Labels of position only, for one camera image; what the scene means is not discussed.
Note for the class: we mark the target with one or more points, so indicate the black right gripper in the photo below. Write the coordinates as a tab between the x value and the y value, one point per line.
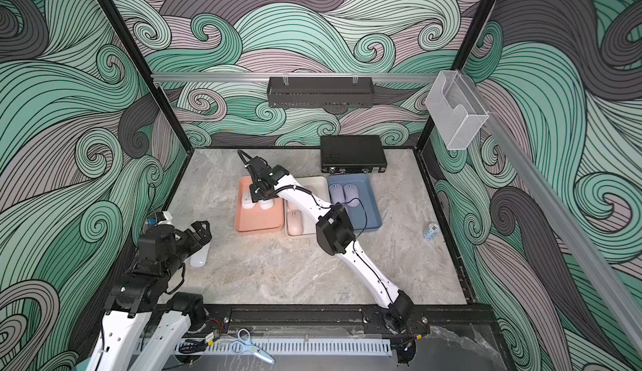
255	193

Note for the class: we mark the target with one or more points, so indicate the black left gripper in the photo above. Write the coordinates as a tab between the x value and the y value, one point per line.
203	235

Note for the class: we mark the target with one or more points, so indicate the pale blue white mouse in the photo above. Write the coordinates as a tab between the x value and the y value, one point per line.
199	258

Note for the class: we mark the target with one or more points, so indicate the pink storage tray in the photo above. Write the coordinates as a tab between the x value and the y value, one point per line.
257	220

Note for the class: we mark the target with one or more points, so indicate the cream storage tray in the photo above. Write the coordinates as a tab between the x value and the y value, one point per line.
317	185

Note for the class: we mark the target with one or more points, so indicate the pink mouse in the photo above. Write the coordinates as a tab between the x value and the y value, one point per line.
295	223

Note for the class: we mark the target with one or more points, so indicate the purple mouse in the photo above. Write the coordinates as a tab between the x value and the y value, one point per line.
351	195
337	194

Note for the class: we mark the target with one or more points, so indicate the blue storage tray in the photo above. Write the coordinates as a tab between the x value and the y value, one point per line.
366	216

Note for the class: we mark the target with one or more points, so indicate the white mouse with logo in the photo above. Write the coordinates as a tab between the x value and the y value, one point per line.
246	201

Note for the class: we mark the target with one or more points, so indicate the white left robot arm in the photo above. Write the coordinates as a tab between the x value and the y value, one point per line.
128	309

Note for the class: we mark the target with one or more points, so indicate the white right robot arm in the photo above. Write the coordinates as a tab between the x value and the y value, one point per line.
335	235

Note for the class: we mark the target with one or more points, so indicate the black ribbed briefcase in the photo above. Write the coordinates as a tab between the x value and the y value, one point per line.
352	154

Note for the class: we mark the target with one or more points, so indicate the black wall shelf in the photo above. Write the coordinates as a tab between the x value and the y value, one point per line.
320	93

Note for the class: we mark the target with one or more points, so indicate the aluminium wall rail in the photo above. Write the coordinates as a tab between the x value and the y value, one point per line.
231	77

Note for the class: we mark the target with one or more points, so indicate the blue handled scissors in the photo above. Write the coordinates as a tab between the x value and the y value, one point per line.
244	344

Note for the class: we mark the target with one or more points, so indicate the white slotted cable duct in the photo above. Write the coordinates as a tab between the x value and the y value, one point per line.
334	347

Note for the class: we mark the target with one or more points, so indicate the clear plastic wall holder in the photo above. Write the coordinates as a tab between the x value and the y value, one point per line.
457	110

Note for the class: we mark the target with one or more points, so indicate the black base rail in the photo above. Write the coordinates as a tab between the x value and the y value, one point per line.
369	319

